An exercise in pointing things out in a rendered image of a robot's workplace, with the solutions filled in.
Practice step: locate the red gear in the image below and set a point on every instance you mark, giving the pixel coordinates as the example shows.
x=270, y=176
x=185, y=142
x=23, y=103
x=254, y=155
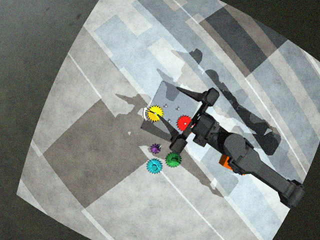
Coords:
x=181, y=122

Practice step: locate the purple gear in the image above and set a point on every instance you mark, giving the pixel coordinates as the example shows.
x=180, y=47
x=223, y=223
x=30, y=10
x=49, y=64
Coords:
x=155, y=148

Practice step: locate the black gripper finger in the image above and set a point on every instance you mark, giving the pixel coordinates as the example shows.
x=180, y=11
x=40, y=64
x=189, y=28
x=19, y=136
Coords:
x=194, y=95
x=174, y=133

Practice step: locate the green gear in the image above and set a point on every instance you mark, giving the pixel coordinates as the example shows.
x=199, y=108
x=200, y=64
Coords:
x=173, y=159

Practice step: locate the yellow gear with black stripe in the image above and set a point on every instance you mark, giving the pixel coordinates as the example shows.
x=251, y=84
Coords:
x=156, y=110

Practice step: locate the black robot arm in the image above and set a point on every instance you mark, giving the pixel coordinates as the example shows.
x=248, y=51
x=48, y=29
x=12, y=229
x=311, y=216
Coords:
x=243, y=159

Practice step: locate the teal gear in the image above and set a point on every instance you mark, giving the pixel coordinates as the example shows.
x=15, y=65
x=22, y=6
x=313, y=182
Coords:
x=154, y=166

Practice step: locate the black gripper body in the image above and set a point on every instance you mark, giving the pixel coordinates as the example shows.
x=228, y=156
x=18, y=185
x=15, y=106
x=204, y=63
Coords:
x=208, y=101

